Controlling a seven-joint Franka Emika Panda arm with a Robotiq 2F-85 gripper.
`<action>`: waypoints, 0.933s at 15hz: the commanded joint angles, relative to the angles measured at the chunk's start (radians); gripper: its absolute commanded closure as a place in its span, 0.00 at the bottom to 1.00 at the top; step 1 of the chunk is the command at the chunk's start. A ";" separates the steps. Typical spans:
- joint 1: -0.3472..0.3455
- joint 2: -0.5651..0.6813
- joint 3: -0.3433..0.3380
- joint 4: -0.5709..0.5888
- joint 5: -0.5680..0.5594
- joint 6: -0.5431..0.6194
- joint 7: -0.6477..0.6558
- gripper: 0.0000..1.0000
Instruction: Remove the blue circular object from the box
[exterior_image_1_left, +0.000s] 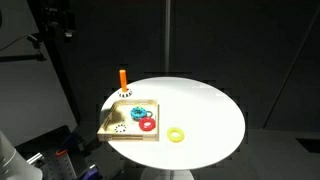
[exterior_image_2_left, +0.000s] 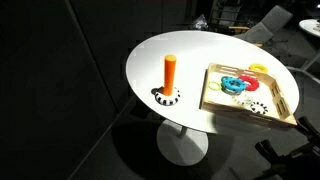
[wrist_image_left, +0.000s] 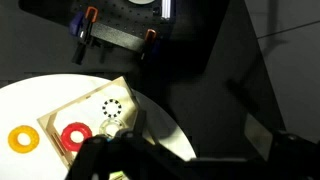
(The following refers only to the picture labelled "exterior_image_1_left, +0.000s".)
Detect wooden tray box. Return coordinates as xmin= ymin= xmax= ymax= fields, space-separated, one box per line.
xmin=97 ymin=99 xmax=159 ymax=141

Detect grey vertical pole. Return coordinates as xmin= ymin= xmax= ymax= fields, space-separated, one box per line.
xmin=164 ymin=0 xmax=171 ymax=74

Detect orange peg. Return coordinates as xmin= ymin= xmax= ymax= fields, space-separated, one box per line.
xmin=119 ymin=69 xmax=128 ymax=92

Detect white round table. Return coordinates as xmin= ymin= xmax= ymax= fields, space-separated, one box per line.
xmin=101 ymin=77 xmax=245 ymax=180

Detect black and white peg base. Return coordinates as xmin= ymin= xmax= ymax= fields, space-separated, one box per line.
xmin=118 ymin=89 xmax=132 ymax=98

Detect black camera tripod stand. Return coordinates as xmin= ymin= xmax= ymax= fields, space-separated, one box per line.
xmin=0 ymin=0 xmax=81 ymax=125

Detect blue dotted ring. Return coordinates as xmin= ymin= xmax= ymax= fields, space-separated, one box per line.
xmin=129 ymin=106 xmax=147 ymax=121

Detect black and white striped ring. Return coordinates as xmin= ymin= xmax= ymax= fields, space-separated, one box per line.
xmin=114 ymin=123 xmax=128 ymax=134

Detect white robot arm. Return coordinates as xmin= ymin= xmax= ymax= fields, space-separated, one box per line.
xmin=0 ymin=131 xmax=43 ymax=180

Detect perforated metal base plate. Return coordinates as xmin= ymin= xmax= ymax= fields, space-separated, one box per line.
xmin=23 ymin=126 xmax=101 ymax=180

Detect red ribbed ring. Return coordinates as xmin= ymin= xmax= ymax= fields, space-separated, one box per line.
xmin=138 ymin=116 xmax=157 ymax=132

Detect yellow ring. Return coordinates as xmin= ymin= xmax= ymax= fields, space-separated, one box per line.
xmin=166 ymin=127 xmax=185 ymax=143

